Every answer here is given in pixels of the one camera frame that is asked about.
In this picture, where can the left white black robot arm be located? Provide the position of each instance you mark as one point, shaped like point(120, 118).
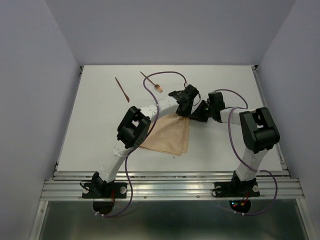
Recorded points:
point(133, 131)

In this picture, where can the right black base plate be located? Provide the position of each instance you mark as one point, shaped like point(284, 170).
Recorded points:
point(235, 190)

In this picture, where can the peach satin napkin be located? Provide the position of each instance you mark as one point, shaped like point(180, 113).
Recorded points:
point(170, 135)

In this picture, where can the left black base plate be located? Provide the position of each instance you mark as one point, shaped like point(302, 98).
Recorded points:
point(115, 190)

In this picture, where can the copper knife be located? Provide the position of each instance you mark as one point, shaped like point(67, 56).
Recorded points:
point(121, 88)

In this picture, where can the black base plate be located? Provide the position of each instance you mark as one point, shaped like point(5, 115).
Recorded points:
point(115, 190)
point(235, 190)

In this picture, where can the aluminium rail frame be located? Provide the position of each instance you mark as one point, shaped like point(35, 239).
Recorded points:
point(170, 196)

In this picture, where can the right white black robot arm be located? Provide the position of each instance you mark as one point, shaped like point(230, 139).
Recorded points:
point(259, 134)

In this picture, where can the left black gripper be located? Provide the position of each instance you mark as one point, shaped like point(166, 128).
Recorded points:
point(182, 109)

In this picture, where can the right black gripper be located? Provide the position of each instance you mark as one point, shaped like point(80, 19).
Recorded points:
point(200, 114)

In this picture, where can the copper fork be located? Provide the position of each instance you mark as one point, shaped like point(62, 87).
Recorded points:
point(156, 86)

